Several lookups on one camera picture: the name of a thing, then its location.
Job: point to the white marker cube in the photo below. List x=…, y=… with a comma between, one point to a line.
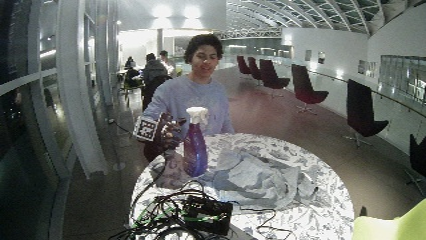
x=147, y=128

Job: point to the blue spray bottle white trigger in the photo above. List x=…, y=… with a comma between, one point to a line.
x=195, y=150

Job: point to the the person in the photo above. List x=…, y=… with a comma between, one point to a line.
x=195, y=95

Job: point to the white curved column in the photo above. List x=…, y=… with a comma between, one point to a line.
x=80, y=86

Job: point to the grey-blue crumpled cloth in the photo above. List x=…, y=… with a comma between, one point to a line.
x=255, y=181

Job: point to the black electronics box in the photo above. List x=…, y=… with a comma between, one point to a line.
x=208, y=214

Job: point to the ceiling lamp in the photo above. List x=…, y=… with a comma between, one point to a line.
x=192, y=12
x=162, y=11

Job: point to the white floral tablecloth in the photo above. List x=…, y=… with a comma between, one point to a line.
x=307, y=200

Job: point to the row of dark lounge chairs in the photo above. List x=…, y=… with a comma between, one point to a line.
x=360, y=111

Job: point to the yellow-green chair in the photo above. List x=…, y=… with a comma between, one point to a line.
x=393, y=224

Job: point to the wall picture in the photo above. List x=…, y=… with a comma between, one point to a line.
x=361, y=67
x=321, y=57
x=308, y=55

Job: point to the wall handrail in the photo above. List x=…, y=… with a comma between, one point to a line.
x=377, y=91

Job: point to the glass wall window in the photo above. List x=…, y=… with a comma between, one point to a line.
x=403, y=79

